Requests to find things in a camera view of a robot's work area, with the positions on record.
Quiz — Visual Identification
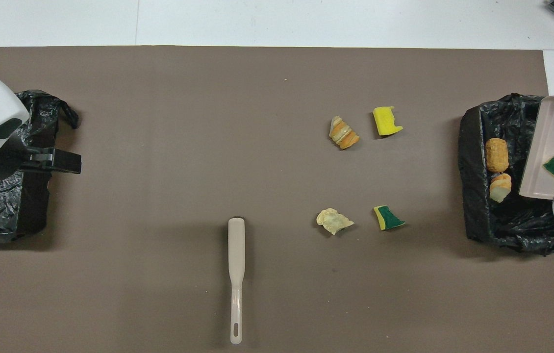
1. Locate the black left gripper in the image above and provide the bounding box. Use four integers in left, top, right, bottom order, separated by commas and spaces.
0, 143, 83, 176

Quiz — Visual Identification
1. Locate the brown bread bun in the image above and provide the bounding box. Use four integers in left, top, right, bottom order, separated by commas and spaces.
484, 138, 509, 173

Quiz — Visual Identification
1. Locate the small striped bread roll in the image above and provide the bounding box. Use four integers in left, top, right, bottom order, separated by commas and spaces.
489, 173, 512, 203

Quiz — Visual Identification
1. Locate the brown table mat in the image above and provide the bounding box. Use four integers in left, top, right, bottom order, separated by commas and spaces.
0, 46, 554, 353

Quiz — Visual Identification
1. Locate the pale crumpled bread piece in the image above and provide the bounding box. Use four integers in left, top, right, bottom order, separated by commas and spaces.
316, 208, 354, 235

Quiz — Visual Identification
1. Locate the striped croissant bread piece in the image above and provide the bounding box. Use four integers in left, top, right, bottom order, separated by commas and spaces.
329, 116, 360, 150

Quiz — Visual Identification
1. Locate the notched yellow sponge piece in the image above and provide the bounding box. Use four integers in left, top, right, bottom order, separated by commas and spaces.
373, 106, 403, 136

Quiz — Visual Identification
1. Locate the green yellow sponge wedge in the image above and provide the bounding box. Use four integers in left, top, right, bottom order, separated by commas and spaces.
373, 205, 405, 231

